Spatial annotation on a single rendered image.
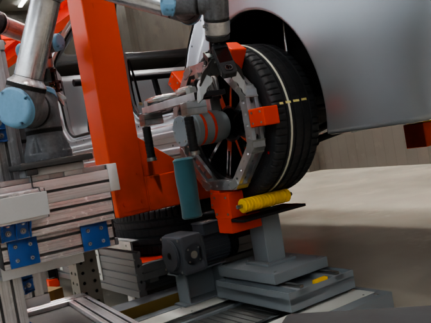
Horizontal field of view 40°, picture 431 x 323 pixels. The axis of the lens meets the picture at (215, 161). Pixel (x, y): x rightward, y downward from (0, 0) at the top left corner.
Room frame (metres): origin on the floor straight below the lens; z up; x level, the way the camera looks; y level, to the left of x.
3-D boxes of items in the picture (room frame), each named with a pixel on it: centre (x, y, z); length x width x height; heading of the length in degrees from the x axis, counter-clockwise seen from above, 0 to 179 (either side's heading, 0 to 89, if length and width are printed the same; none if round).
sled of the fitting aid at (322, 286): (2.57, -0.20, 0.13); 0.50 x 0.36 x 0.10; 34
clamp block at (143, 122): (2.55, 0.24, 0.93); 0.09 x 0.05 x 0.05; 124
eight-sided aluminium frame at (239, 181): (2.52, -0.03, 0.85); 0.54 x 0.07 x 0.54; 34
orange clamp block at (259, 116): (2.26, -0.21, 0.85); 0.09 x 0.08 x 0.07; 34
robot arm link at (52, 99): (1.92, 0.53, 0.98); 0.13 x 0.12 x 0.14; 173
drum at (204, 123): (2.48, 0.03, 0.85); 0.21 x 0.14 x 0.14; 124
